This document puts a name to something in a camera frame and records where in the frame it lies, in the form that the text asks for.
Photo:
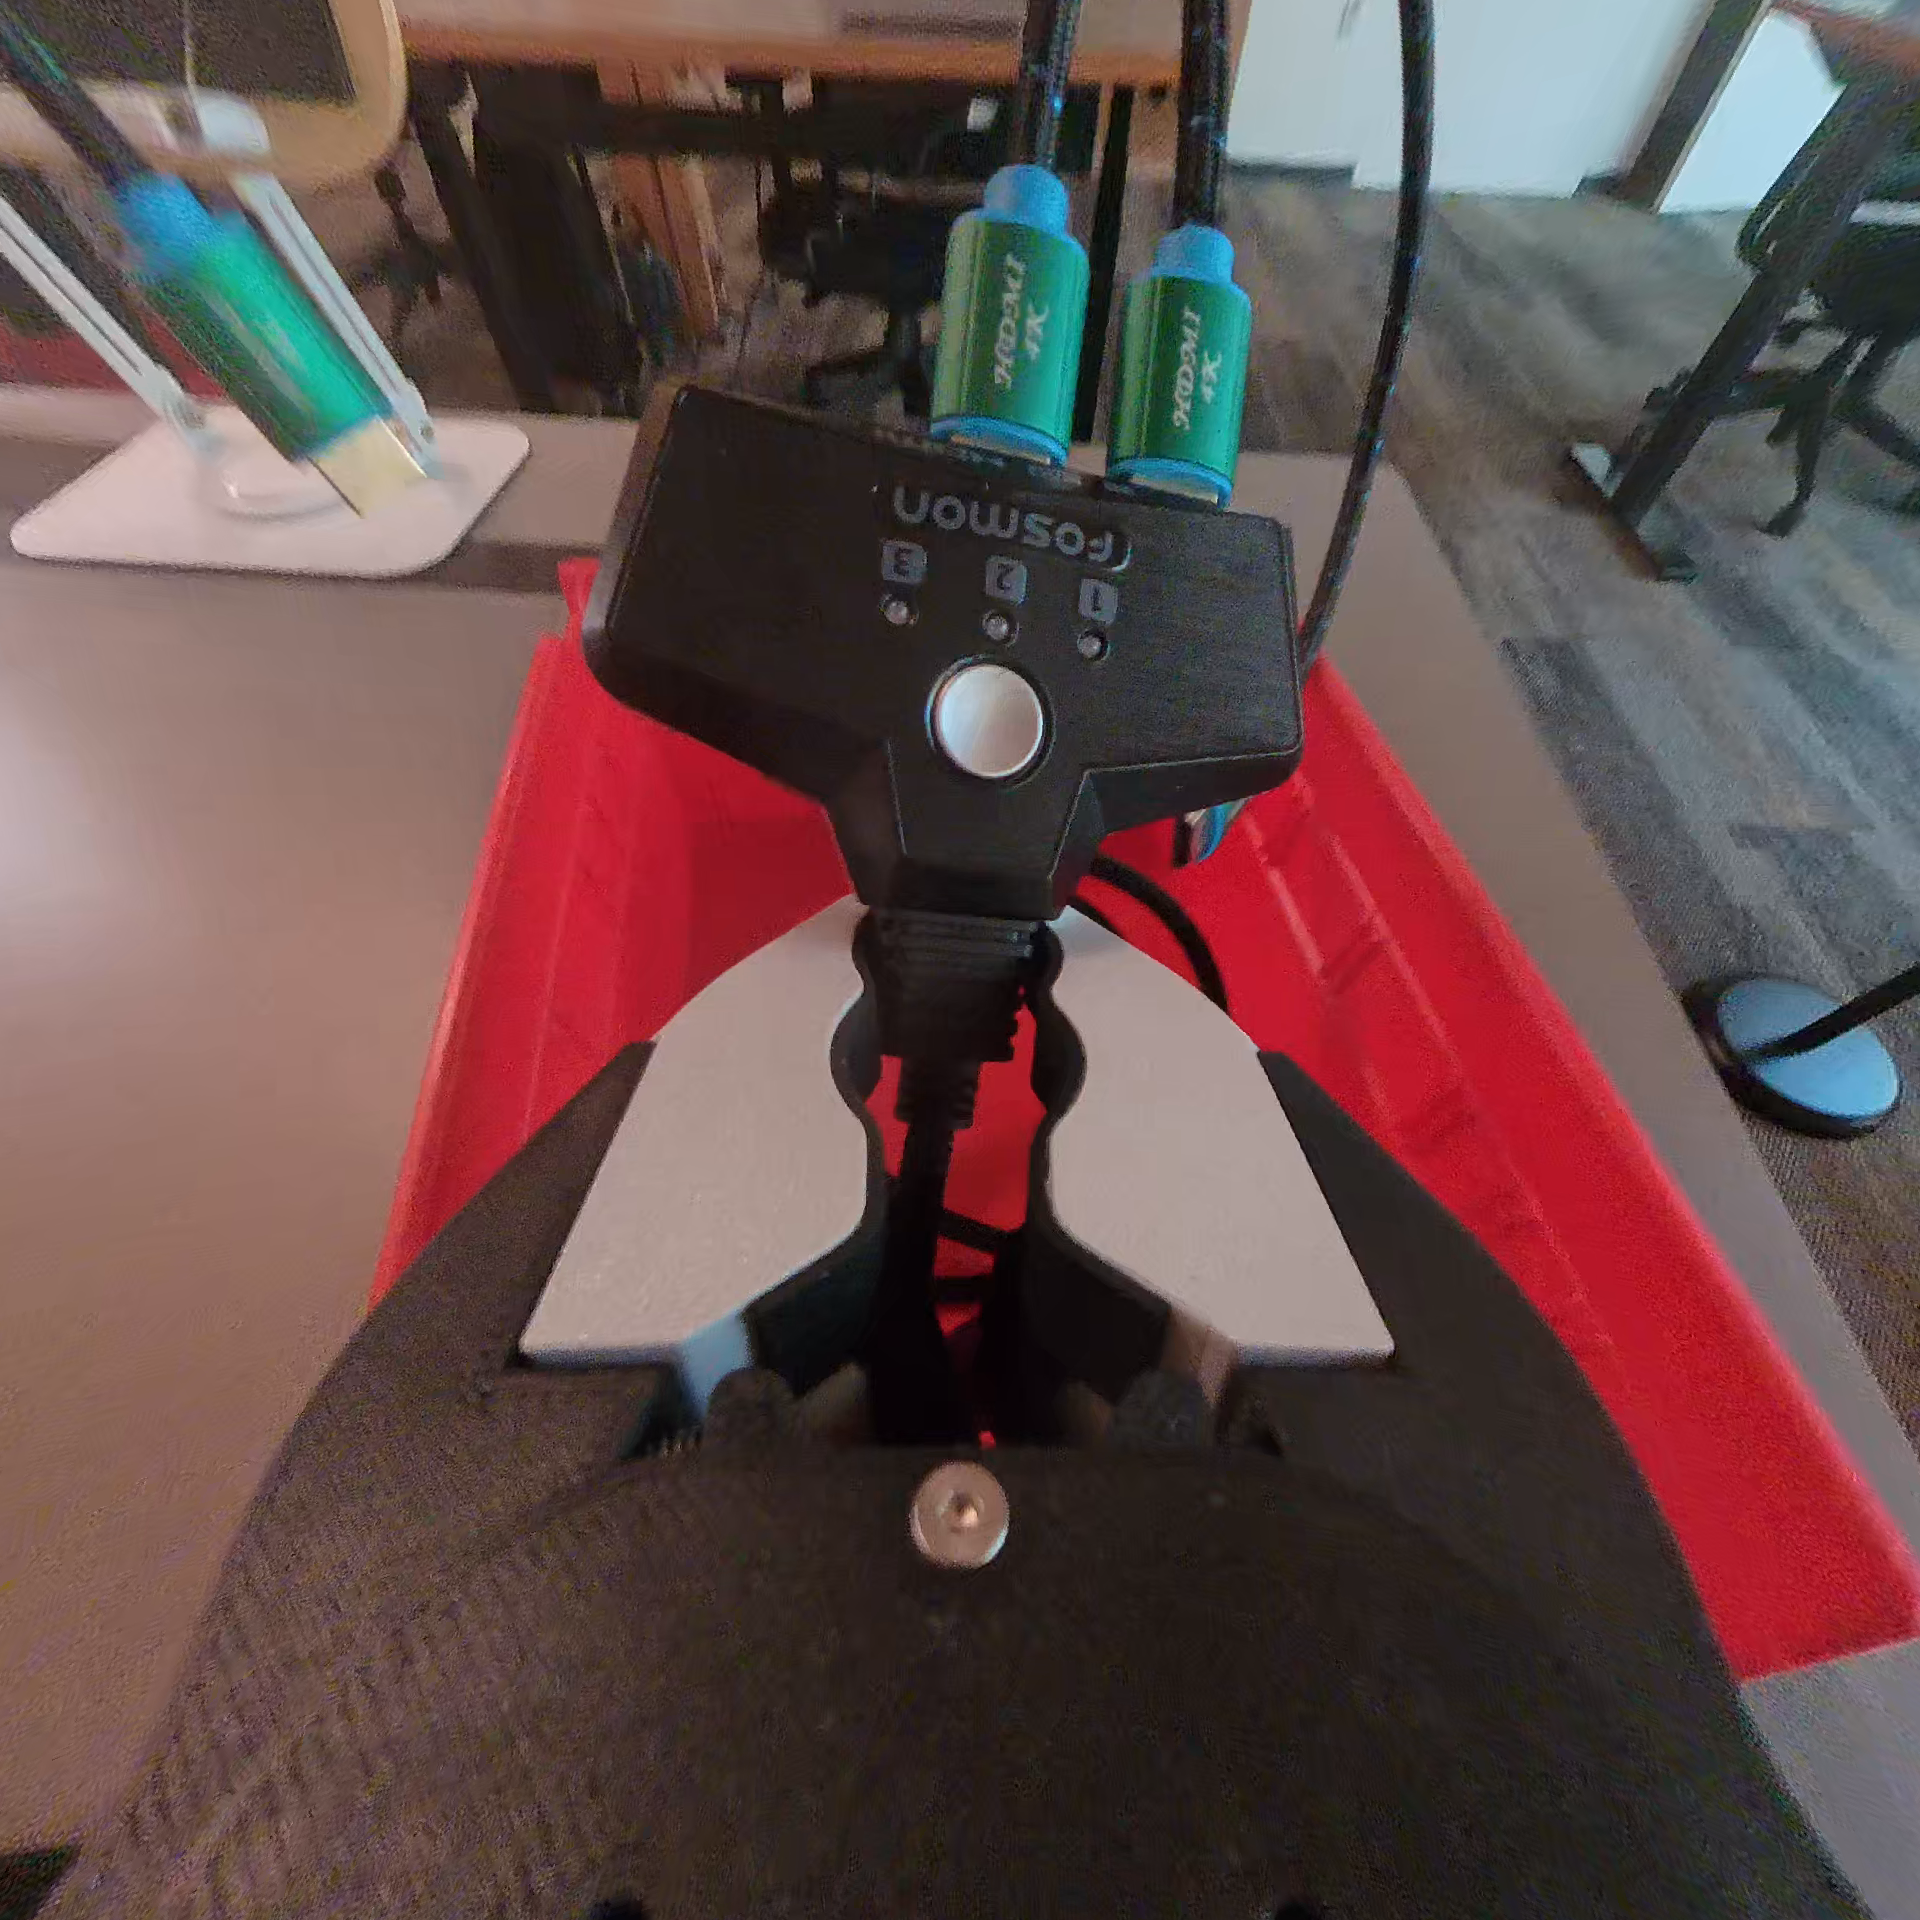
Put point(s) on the white board stand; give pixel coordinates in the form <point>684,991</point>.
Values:
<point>270,524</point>

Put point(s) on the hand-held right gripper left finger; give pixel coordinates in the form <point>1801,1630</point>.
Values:
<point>720,1171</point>

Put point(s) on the black office chair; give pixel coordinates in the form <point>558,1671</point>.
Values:
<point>886,322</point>
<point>1844,283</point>

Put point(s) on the red plastic bin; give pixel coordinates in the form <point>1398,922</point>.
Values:
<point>1499,1126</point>

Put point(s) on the black hdmi switch box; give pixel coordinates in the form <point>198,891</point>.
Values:
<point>960,630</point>

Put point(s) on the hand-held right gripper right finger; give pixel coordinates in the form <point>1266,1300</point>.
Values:
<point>1200,1185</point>

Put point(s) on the wooden desk with black legs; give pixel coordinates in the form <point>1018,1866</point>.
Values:
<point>675,53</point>

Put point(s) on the black leg side desk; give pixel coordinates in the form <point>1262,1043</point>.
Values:
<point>1711,344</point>

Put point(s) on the green HDMI plug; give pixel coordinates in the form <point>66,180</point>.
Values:
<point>1005,316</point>
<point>255,330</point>

